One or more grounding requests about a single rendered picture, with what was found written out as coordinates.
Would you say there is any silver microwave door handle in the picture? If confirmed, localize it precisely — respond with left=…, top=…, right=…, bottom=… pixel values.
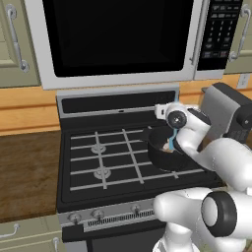
left=189, top=0, right=208, bottom=67

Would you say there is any silver microwave oven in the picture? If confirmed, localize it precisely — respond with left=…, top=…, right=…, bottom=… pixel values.
left=24, top=0, right=246, bottom=92

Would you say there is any black glass microwave door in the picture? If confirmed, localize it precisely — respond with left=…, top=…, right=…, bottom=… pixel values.
left=24, top=0, right=204, bottom=92

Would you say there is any white wall outlet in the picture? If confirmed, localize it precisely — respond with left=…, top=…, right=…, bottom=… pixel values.
left=236, top=73, right=251, bottom=90

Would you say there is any green cupboard door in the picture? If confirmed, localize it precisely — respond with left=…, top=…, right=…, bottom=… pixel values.
left=223, top=0, right=252, bottom=76
left=0, top=0, right=42, bottom=90

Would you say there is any blue spatula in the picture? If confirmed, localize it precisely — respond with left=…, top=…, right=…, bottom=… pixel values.
left=162, top=94, right=180, bottom=153

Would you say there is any green drawer front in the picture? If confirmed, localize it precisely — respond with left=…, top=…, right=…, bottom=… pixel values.
left=0, top=215, right=64, bottom=252

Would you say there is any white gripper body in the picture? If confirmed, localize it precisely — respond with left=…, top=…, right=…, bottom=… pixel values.
left=164, top=101, right=191, bottom=116

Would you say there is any black oven door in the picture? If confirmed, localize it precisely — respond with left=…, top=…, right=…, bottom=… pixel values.
left=86, top=225, right=169, bottom=252

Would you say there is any silver and black toaster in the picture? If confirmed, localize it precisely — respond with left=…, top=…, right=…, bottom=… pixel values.
left=199, top=82, right=252, bottom=146

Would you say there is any black cooking pot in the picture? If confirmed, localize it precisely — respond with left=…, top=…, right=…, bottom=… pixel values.
left=141, top=126, right=199, bottom=172

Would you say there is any silver stove knob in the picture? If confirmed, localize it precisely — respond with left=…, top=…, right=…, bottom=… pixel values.
left=91, top=208, right=106, bottom=222
left=68, top=212, right=83, bottom=226
left=130, top=203, right=143, bottom=217

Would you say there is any black and silver stove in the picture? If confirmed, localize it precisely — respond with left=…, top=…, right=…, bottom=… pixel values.
left=55, top=86, right=228, bottom=252

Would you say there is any silver cupboard door handle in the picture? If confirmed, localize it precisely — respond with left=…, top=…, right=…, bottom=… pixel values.
left=51, top=236, right=61, bottom=252
left=6, top=3, right=31, bottom=74
left=227, top=3, right=252, bottom=64

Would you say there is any silver drawer handle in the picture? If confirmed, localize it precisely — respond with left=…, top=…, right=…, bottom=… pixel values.
left=0, top=222, right=21, bottom=240

